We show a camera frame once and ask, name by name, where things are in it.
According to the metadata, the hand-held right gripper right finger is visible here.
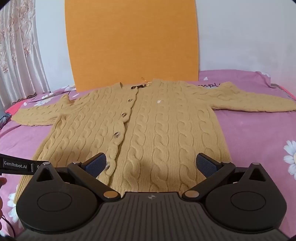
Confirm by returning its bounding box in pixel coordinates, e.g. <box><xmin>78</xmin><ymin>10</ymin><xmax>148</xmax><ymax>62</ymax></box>
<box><xmin>182</xmin><ymin>152</ymin><xmax>266</xmax><ymax>201</ymax></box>

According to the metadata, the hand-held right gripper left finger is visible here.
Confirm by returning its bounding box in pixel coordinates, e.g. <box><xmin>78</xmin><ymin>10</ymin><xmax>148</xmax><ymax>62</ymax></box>
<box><xmin>34</xmin><ymin>152</ymin><xmax>118</xmax><ymax>201</ymax></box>

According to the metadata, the yellow cable-knit cardigan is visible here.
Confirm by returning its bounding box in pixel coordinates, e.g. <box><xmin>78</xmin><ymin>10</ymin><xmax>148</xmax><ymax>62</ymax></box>
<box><xmin>11</xmin><ymin>79</ymin><xmax>294</xmax><ymax>202</ymax></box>

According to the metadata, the person's left hand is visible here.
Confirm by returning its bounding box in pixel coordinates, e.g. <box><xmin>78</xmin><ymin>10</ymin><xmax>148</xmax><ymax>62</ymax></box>
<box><xmin>0</xmin><ymin>177</ymin><xmax>7</xmax><ymax>217</ymax></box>

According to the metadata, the grey object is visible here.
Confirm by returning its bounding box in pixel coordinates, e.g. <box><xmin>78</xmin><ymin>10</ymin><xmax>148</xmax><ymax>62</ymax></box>
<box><xmin>0</xmin><ymin>113</ymin><xmax>12</xmax><ymax>131</ymax></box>

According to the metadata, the pink floral bedsheet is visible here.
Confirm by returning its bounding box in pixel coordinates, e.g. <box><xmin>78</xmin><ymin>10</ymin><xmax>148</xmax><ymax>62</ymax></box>
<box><xmin>0</xmin><ymin>69</ymin><xmax>296</xmax><ymax>239</ymax></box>

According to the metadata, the cream patterned curtain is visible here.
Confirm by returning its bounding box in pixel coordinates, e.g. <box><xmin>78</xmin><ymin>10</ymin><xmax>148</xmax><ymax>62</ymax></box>
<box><xmin>0</xmin><ymin>5</ymin><xmax>50</xmax><ymax>112</ymax></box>

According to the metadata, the orange cloth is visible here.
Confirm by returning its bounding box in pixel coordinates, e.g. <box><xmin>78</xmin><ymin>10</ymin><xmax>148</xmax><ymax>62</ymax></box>
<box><xmin>64</xmin><ymin>0</ymin><xmax>200</xmax><ymax>93</ymax></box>

